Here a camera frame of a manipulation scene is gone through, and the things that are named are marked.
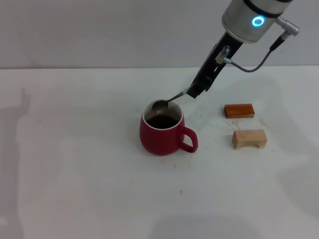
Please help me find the light wooden arch block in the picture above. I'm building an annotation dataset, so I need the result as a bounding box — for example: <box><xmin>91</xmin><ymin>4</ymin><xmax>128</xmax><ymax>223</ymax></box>
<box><xmin>231</xmin><ymin>128</ymin><xmax>268</xmax><ymax>150</ymax></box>

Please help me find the blue handled metal spoon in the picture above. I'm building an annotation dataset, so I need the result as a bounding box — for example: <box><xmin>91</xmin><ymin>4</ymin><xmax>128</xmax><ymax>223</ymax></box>
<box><xmin>152</xmin><ymin>90</ymin><xmax>188</xmax><ymax>113</ymax></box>

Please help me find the dark coffee liquid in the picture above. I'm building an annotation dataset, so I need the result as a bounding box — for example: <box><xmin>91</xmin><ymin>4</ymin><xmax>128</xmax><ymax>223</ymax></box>
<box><xmin>145</xmin><ymin>115</ymin><xmax>179</xmax><ymax>129</ymax></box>

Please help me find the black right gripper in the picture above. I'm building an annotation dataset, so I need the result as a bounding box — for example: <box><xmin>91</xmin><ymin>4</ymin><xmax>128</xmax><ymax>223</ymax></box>
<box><xmin>187</xmin><ymin>32</ymin><xmax>244</xmax><ymax>100</ymax></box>

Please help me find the red ceramic cup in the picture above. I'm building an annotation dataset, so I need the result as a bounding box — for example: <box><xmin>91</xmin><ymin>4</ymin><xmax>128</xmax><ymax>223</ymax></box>
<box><xmin>139</xmin><ymin>100</ymin><xmax>198</xmax><ymax>157</ymax></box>

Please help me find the gray cable with metal connector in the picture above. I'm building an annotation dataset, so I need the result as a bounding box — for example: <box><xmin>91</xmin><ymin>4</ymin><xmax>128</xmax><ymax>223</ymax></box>
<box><xmin>215</xmin><ymin>16</ymin><xmax>301</xmax><ymax>73</ymax></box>

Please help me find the dark orange wooden block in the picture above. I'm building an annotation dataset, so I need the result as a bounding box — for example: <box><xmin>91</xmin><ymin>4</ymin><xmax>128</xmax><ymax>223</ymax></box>
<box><xmin>223</xmin><ymin>104</ymin><xmax>255</xmax><ymax>120</ymax></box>

